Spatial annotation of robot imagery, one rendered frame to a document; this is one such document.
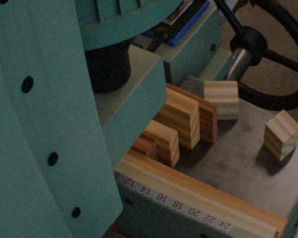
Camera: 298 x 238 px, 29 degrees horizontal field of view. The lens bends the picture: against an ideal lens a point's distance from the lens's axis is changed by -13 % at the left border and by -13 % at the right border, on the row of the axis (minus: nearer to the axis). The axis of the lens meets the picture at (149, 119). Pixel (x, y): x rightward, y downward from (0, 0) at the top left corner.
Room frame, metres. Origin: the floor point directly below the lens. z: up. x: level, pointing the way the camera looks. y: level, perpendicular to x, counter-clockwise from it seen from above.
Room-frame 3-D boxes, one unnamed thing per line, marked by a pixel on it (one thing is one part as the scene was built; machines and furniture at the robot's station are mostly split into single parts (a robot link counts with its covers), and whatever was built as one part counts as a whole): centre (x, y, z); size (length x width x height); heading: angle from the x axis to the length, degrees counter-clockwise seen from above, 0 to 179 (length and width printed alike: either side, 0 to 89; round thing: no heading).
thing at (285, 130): (0.41, -0.16, 0.92); 0.04 x 0.04 x 0.04; 29
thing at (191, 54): (0.61, -0.02, 0.92); 0.15 x 0.13 x 0.09; 50
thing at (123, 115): (0.40, 0.05, 1.03); 0.14 x 0.07 x 0.09; 140
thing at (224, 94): (0.48, -0.09, 0.92); 0.04 x 0.03 x 0.04; 81
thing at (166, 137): (0.48, 0.05, 0.93); 0.20 x 0.02 x 0.06; 50
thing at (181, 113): (0.49, 0.02, 0.94); 0.18 x 0.02 x 0.07; 50
